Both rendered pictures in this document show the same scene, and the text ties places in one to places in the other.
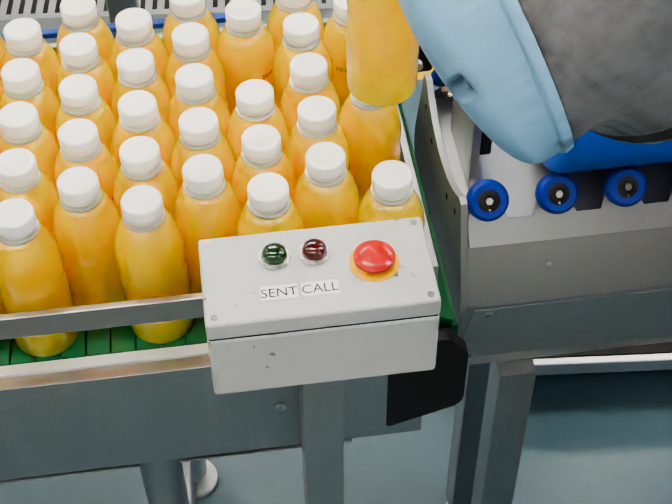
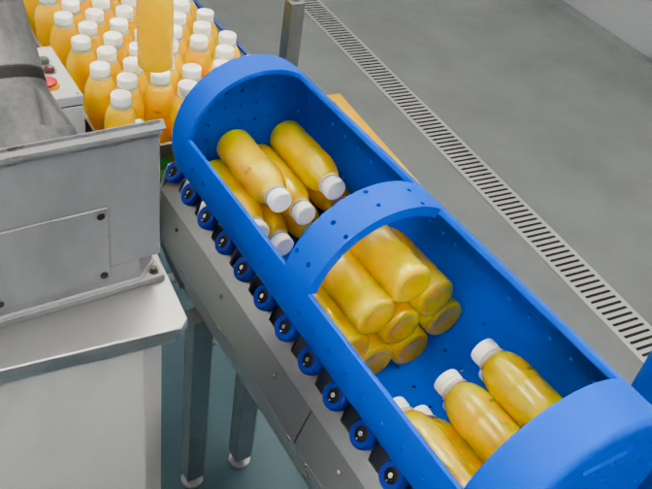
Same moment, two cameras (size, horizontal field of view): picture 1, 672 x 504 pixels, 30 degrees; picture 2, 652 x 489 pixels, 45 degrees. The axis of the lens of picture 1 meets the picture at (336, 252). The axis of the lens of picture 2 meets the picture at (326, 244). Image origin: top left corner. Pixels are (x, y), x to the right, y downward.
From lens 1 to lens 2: 150 cm
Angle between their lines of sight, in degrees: 43
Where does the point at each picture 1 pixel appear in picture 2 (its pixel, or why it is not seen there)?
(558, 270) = (178, 238)
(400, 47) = (141, 35)
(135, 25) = (197, 25)
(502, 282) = (163, 222)
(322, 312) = not seen: hidden behind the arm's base
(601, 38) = not seen: outside the picture
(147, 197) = (82, 40)
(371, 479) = not seen: hidden behind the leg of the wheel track
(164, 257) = (71, 66)
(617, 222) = (198, 234)
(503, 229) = (173, 193)
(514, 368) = (193, 314)
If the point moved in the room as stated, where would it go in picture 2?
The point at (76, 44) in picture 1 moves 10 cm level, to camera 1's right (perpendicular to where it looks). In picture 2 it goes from (177, 15) to (189, 34)
